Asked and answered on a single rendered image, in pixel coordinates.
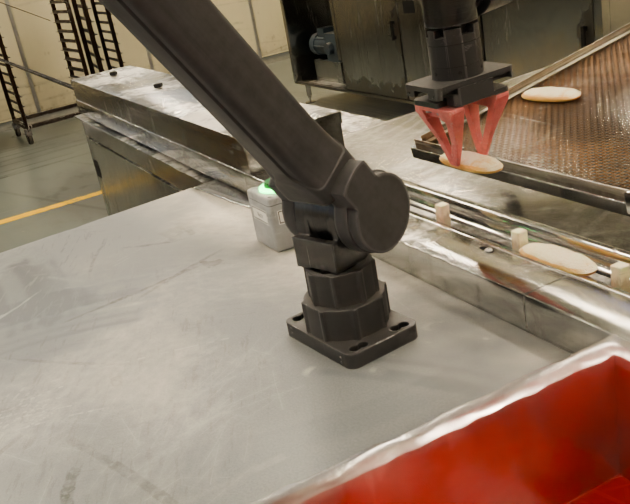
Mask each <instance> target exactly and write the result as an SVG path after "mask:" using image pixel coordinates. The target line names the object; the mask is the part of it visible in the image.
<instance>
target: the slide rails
mask: <svg viewBox="0 0 630 504"><path fill-rule="evenodd" d="M408 194H409V193H408ZM409 198H410V206H413V207H415V208H418V209H421V210H424V211H426V212H429V213H432V214H435V215H436V211H435V204H438V203H435V202H432V201H429V200H426V199H423V198H420V197H417V196H415V195H412V194H409ZM449 211H450V219H451V221H454V222H457V223H459V224H462V225H465V226H468V227H470V228H473V229H476V230H479V231H481V232H484V233H487V234H490V235H492V236H495V237H498V238H501V239H503V240H506V241H509V242H512V238H511V231H512V230H514V229H511V228H508V227H505V226H502V225H499V224H496V223H493V222H491V221H488V220H485V219H482V218H479V217H476V216H473V215H470V214H467V213H464V212H461V211H458V210H455V209H453V208H450V207H449ZM410 213H411V214H413V215H416V216H419V217H421V218H424V219H427V220H429V221H432V222H435V223H437V224H440V225H443V226H445V227H448V228H451V229H453V230H456V231H459V232H461V233H464V234H467V235H469V236H472V237H474V238H477V239H480V240H482V241H485V242H488V243H490V244H493V245H496V246H498V247H501V248H504V249H506V250H509V251H512V252H514V253H517V254H520V252H518V251H516V250H513V249H510V248H508V247H505V246H502V245H500V244H497V243H494V242H492V241H489V240H486V239H484V238H481V237H478V236H476V235H473V234H470V233H468V232H465V231H462V230H459V229H457V228H454V227H451V226H449V225H446V224H443V223H441V222H438V221H435V220H433V219H430V218H427V217H425V216H422V215H419V214H417V213H414V212H411V211H410ZM527 235H528V244H530V243H543V244H553V245H557V246H559V247H562V248H566V249H569V250H571V251H573V252H576V253H579V254H583V255H585V256H586V257H588V258H589V259H590V260H592V261H593V262H594V263H595V264H596V265H597V266H598V269H597V271H596V272H595V273H597V274H600V275H603V276H605V277H608V278H611V269H610V266H611V265H612V264H613V263H610V262H608V261H605V260H602V259H599V258H596V257H593V256H590V255H587V254H584V253H581V252H578V251H575V250H572V249H570V248H567V247H564V246H561V245H558V244H555V243H552V242H549V241H546V240H543V239H540V238H537V237H534V236H531V235H529V234H527ZM520 255H521V254H520ZM578 277H581V278H583V279H586V280H589V281H591V282H594V283H597V284H599V285H602V286H604V287H607V288H610V289H612V290H615V291H618V292H620V293H623V294H626V295H628V296H630V293H628V292H626V291H623V290H620V289H618V288H615V287H612V286H610V285H607V284H604V283H602V282H599V281H596V280H594V279H591V278H588V277H585V276H578Z"/></svg>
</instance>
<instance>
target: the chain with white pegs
mask: <svg viewBox="0 0 630 504"><path fill-rule="evenodd" d="M0 61H1V62H4V63H6V64H9V65H11V66H14V67H16V68H19V69H21V70H24V71H26V72H29V73H31V74H34V75H37V76H39V77H42V78H44V79H47V80H49V81H52V82H54V83H57V84H59V85H62V86H64V87H67V88H69V89H72V90H74V89H73V87H72V86H71V84H69V83H66V82H64V81H61V80H58V79H56V78H53V77H50V76H48V75H45V74H42V73H39V72H37V71H34V70H31V69H29V68H26V67H23V66H21V65H18V64H15V63H12V62H10V61H7V60H4V59H2V58H0ZM435 211H436V219H437V220H435V219H433V218H430V217H427V216H425V215H422V214H419V215H422V216H425V217H427V218H430V219H433V220H435V221H438V222H441V223H443V224H446V225H449V226H451V227H454V226H452V225H451V219H450V211H449V204H448V203H445V202H440V203H438V204H435ZM454 228H457V227H454ZM457 229H459V230H462V229H460V228H457ZM462 231H465V230H462ZM465 232H467V231H465ZM511 238H512V248H511V247H510V249H513V250H516V251H518V252H519V249H520V248H522V247H523V246H525V245H527V244H528V235H527V230H525V229H522V228H517V229H514V230H512V231H511ZM610 269H611V284H608V283H605V282H602V281H600V280H597V279H594V278H592V277H589V276H585V277H588V278H591V279H594V280H596V281H599V282H602V283H604V284H607V285H610V286H612V287H615V288H618V289H620V290H623V291H626V292H628V293H630V265H629V264H626V263H623V262H620V261H619V262H617V263H615V264H612V265H611V266H610Z"/></svg>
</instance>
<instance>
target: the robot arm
mask: <svg viewBox="0 0 630 504"><path fill-rule="evenodd" d="M98 1H99V2H100V3H101V4H102V5H103V6H104V7H105V8H106V9H107V10H108V11H110V12H111V13H112V14H113V15H114V16H115V17H116V18H117V19H118V20H119V21H120V22H121V23H122V24H123V25H124V26H125V27H126V28H127V29H128V31H129V32H130V33H131V34H132V35H133V36H134V37H135V38H136V39H137V40H138V41H139V42H140V43H141V44H142V45H143V46H144V47H145V48H146V49H147V50H148V51H149V52H150V53H151V54H152V55H153V56H154V57H155V58H156V59H157V60H158V61H159V62H160V63H161V64H162V65H163V66H164V67H165V68H166V69H167V70H168V71H169V72H170V73H171V74H172V75H173V76H174V77H175V78H176V79H177V80H178V81H179V82H180V83H181V84H182V85H183V86H184V87H185V88H186V89H187V90H188V91H189V92H190V93H191V95H192V96H193V97H194V98H195V99H196V100H197V101H198V102H199V103H200V104H201V105H202V106H203V107H204V108H205V109H206V110H207V111H208V112H209V113H210V114H211V115H212V116H213V117H214V118H215V119H216V120H217V121H218V122H219V123H220V124H221V125H222V126H223V127H224V128H225V129H226V130H227V131H228V132H229V133H230V134H231V135H232V136H233V137H234V138H235V139H236V140H237V141H238V142H239V143H240V144H241V145H242V146H243V147H244V148H245V149H246V150H247V151H248V152H249V153H250V154H251V155H252V157H253V158H254V159H255V160H256V161H257V162H258V163H259V164H260V165H261V166H262V167H263V168H264V170H265V171H266V172H267V173H268V174H269V176H270V180H269V184H268V187H269V188H270V189H271V190H272V191H273V192H274V193H275V194H276V195H277V196H278V197H279V198H280V199H281V200H282V214H283V219H284V221H285V224H286V226H287V228H288V229H289V231H290V232H291V233H292V234H293V235H295V236H293V237H292V240H293V245H294V250H295V255H296V260H297V265H298V266H300V267H303V269H304V274H305V279H306V284H307V290H308V291H307V292H306V293H305V295H304V298H303V301H302V302H301V305H302V310H303V311H302V312H300V313H298V314H296V315H294V316H291V317H289V318H288V319H287V320H286V323H287V328H288V333H289V336H290V337H292V338H294V339H296V340H297V341H299V342H301V343H303V344H305V345H306V346H308V347H310V348H312V349H313V350H315V351H317V352H319V353H320V354H322V355H324V356H326V357H327V358H329V359H331V360H333V361H335V362H336V363H338V364H340V365H342V366H343V367H345V368H347V369H358V368H360V367H362V366H364V365H366V364H368V363H370V362H372V361H374V360H376V359H378V358H380V357H382V356H384V355H386V354H388V353H390V352H392V351H394V350H396V349H398V348H400V347H402V346H404V345H406V344H407V343H409V342H411V341H413V340H415V339H416V338H417V337H418V334H417V327H416V321H415V320H414V319H412V318H409V317H407V316H405V315H402V314H400V313H398V312H396V311H393V310H391V309H390V304H389V298H388V291H387V285H386V282H383V281H381V280H379V279H378V275H377V269H376V263H375V259H374V258H372V255H371V254H370V253H385V252H388V251H390V250H391V249H393V248H394V247H395V246H396V245H397V244H398V243H399V242H400V240H401V239H402V237H403V235H404V233H405V231H406V228H407V225H408V222H409V216H410V198H409V194H408V190H407V188H406V186H405V183H404V182H403V181H402V179H401V178H400V177H398V176H397V175H396V174H393V173H390V172H386V171H384V170H378V169H371V168H370V167H369V166H368V164H367V163H366V162H365V161H364V160H355V158H354V157H353V156H352V155H351V154H350V152H349V151H348V150H347V149H346V148H345V147H344V146H343V145H342V144H341V143H340V142H339V141H338V140H336V139H335V138H333V137H331V136H330V135H329V134H328V133H327V132H326V131H325V130H323V128H322V127H321V126H320V125H319V124H318V123H317V122H316V121H315V120H314V119H313V118H312V117H311V116H310V115H309V114H308V112H307V111H306V110H305V109H304V108H303V107H302V105H301V104H300V103H299V102H298V101H297V100H296V99H295V97H294V96H293V95H292V94H291V93H290V92H289V90H288V89H287V88H286V87H285V86H284V85H283V83H282V82H281V81H280V80H279V79H278V78H277V76H276V75H275V74H274V73H273V72H272V71H271V69H270V68H269V67H268V66H267V65H266V64H265V63H264V61H263V60H262V59H261V58H260V57H259V56H258V54H257V53H256V52H255V51H254V50H253V49H252V47H251V46H250V45H249V44H248V43H247V42H246V40H245V39H244V38H243V37H242V36H241V35H240V33H239V32H238V31H237V30H236V29H235V28H234V27H233V25H232V24H231V23H230V22H229V21H228V20H227V18H226V17H225V16H224V15H223V14H222V13H221V11H220V10H219V9H218V8H217V7H216V6H215V4H214V3H213V2H212V1H211V0H98ZM511 1H512V0H421V7H422V14H423V21H424V28H425V35H426V42H427V49H428V56H429V63H430V69H431V75H430V76H427V77H424V78H421V79H418V80H414V81H411V82H408V83H406V84H405V87H406V93H407V96H409V97H418V94H420V93H428V94H427V95H424V96H421V97H418V98H415V99H414V103H415V110H416V112H417V113H418V114H419V116H420V117H421V118H422V120H423V121H424V122H425V124H426V125H427V126H428V128H429V129H430V130H431V132H432V133H433V134H434V136H435V137H436V138H437V140H438V142H439V144H440V146H441V147H442V149H443V151H444V153H445V155H446V157H447V159H448V161H449V163H450V164H451V165H453V166H457V167H458V166H460V163H461V155H462V142H463V128H464V114H465V116H466V119H467V122H468V125H469V129H470V132H471V135H472V138H473V141H474V144H475V147H476V150H477V152H478V153H479V154H482V155H488V152H489V149H490V145H491V142H492V138H493V135H494V132H495V129H496V126H497V124H498V122H499V119H500V117H501V115H502V112H503V110H504V108H505V105H506V103H507V101H508V98H509V91H508V85H507V84H499V83H493V81H495V80H498V79H501V78H504V77H513V72H512V64H507V63H497V62H487V61H483V55H482V46H481V38H480V30H479V21H478V20H477V18H478V16H479V15H482V14H484V13H487V12H489V11H492V10H494V9H496V8H499V7H501V6H504V5H506V4H508V3H510V2H511ZM479 105H483V106H487V107H488V113H487V118H486V124H485V129H484V134H483V138H482V134H481V129H480V118H479ZM462 106H463V107H462ZM439 118H440V119H441V121H444V122H445V123H446V125H447V129H448V132H449V136H450V140H451V145H450V143H449V141H448V138H447V136H446V133H445V131H444V129H443V126H442V124H441V121H440V119H439Z"/></svg>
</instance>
